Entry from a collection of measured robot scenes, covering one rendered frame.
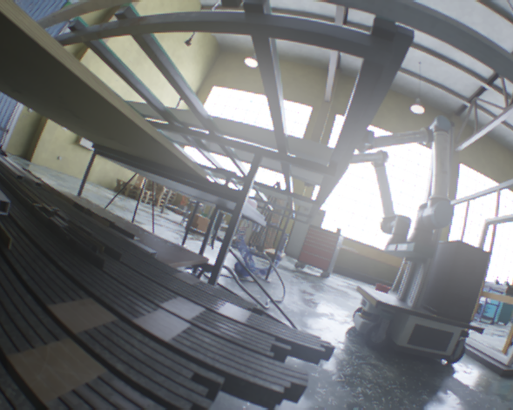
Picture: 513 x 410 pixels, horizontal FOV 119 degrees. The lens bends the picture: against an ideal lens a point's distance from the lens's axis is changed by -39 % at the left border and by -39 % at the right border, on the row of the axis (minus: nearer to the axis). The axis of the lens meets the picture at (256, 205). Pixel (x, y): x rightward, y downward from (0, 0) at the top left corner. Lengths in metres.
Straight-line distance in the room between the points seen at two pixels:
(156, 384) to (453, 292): 1.78
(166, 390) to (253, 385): 0.10
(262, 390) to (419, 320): 1.46
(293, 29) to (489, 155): 13.74
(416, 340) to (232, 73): 12.06
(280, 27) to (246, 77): 11.61
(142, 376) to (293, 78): 11.65
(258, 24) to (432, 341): 1.77
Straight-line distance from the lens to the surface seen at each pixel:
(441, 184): 1.60
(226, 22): 0.47
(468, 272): 1.90
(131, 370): 0.24
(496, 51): 0.46
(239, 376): 0.28
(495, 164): 14.11
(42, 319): 0.27
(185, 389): 0.24
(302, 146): 1.11
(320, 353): 0.44
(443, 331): 1.80
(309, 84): 11.50
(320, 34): 0.42
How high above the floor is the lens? 0.48
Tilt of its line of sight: 5 degrees up
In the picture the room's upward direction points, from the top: 20 degrees clockwise
